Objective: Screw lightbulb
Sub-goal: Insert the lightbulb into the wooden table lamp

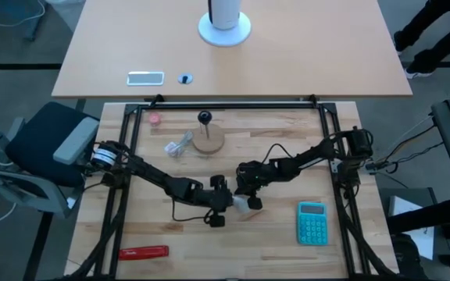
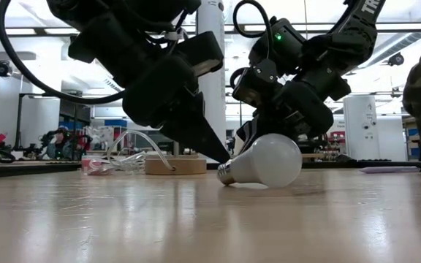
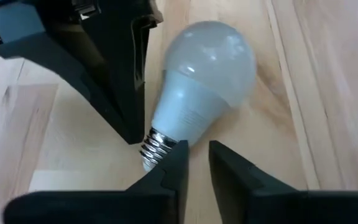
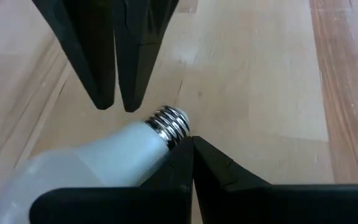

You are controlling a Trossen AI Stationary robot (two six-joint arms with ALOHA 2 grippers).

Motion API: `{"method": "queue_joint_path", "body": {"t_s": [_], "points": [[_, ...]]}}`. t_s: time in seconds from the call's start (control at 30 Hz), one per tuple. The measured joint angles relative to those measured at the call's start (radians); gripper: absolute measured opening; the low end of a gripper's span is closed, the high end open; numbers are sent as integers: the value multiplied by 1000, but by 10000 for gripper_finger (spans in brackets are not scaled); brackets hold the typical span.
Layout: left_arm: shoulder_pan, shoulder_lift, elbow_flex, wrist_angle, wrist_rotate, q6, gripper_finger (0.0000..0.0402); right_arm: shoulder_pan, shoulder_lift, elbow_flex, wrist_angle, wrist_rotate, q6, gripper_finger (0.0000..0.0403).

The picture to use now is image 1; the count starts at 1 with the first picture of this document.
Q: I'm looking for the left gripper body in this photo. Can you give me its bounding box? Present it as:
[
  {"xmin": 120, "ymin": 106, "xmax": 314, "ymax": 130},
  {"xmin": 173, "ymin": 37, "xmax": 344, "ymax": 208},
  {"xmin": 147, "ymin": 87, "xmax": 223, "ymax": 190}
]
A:
[{"xmin": 199, "ymin": 174, "xmax": 230, "ymax": 229}]

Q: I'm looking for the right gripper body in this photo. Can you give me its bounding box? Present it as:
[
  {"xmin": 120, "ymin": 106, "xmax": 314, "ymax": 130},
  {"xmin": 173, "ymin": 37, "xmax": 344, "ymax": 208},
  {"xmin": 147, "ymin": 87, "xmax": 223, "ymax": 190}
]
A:
[{"xmin": 237, "ymin": 160, "xmax": 268, "ymax": 211}]

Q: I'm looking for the white lightbulb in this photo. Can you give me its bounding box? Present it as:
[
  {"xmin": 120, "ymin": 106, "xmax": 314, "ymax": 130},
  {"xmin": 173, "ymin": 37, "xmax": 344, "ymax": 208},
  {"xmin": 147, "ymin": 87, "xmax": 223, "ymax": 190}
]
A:
[{"xmin": 232, "ymin": 196, "xmax": 252, "ymax": 214}]

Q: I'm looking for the wooden lamp stand black socket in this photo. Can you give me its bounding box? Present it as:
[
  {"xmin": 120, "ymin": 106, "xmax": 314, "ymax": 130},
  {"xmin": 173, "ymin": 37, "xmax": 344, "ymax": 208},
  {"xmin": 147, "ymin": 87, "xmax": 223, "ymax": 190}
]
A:
[{"xmin": 191, "ymin": 110, "xmax": 226, "ymax": 155}]

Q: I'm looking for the teal calculator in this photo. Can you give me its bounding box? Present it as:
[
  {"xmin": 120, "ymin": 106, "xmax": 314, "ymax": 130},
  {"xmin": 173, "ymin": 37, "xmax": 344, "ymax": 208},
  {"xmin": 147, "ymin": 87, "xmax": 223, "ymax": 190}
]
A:
[{"xmin": 296, "ymin": 201, "xmax": 330, "ymax": 246}]

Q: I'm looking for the light wooden desk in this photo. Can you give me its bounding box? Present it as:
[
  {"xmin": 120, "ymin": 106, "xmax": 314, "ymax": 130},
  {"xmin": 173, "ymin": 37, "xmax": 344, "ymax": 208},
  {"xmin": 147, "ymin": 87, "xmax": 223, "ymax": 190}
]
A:
[{"xmin": 52, "ymin": 0, "xmax": 413, "ymax": 98}]

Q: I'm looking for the white smartphone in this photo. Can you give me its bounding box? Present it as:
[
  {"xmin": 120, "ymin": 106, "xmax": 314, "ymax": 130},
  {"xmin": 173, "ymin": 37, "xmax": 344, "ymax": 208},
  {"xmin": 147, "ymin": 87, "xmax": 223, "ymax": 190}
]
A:
[{"xmin": 126, "ymin": 70, "xmax": 166, "ymax": 87}]

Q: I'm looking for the white tower fan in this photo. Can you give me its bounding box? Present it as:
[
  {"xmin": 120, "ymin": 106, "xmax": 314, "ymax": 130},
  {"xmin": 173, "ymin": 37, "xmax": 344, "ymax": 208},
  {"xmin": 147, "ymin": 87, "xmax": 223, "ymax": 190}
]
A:
[{"xmin": 197, "ymin": 0, "xmax": 252, "ymax": 48}]

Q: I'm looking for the black bag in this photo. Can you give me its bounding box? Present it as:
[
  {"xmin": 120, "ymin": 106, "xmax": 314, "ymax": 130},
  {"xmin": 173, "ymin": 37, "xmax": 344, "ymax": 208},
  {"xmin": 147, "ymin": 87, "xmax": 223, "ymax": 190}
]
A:
[{"xmin": 391, "ymin": 233, "xmax": 431, "ymax": 281}]

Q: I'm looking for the white paper sheet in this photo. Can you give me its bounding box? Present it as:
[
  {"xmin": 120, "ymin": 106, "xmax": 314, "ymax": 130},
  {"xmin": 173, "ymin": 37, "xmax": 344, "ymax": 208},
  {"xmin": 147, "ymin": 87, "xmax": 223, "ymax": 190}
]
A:
[{"xmin": 388, "ymin": 194, "xmax": 436, "ymax": 261}]

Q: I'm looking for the black grey office chair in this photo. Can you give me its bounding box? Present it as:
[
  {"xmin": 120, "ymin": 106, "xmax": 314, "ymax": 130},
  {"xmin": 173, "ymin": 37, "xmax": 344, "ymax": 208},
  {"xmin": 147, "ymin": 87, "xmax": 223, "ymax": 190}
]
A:
[{"xmin": 0, "ymin": 90, "xmax": 101, "ymax": 219}]

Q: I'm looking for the person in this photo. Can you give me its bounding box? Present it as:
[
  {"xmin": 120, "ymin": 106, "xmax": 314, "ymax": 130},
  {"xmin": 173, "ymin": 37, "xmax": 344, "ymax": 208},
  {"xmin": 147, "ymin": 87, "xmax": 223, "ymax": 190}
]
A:
[{"xmin": 393, "ymin": 0, "xmax": 450, "ymax": 80}]

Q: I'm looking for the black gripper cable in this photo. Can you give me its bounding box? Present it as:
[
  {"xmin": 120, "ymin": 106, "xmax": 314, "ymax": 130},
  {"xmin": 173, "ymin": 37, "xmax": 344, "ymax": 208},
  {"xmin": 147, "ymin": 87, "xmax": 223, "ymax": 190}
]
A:
[{"xmin": 170, "ymin": 197, "xmax": 215, "ymax": 224}]

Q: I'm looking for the clear lamp power cable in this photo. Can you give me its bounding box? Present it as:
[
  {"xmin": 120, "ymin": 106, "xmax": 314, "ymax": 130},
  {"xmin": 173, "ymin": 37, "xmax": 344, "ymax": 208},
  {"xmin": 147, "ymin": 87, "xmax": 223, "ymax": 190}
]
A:
[{"xmin": 163, "ymin": 130, "xmax": 195, "ymax": 158}]

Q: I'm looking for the black aluminium table frame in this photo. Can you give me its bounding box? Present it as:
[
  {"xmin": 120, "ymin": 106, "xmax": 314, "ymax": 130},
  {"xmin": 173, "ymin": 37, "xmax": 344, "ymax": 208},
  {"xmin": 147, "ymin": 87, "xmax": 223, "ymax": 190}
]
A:
[{"xmin": 80, "ymin": 93, "xmax": 402, "ymax": 281}]

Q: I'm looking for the grey metal base bracket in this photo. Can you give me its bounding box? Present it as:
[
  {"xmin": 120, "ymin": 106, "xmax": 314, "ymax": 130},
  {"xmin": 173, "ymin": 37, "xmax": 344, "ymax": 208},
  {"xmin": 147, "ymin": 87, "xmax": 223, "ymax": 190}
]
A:
[{"xmin": 329, "ymin": 158, "xmax": 344, "ymax": 175}]

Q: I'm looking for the black power cable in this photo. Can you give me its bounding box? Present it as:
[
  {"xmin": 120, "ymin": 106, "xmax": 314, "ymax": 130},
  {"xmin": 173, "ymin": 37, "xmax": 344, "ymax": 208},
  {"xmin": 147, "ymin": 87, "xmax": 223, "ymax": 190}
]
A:
[{"xmin": 365, "ymin": 123, "xmax": 445, "ymax": 175}]

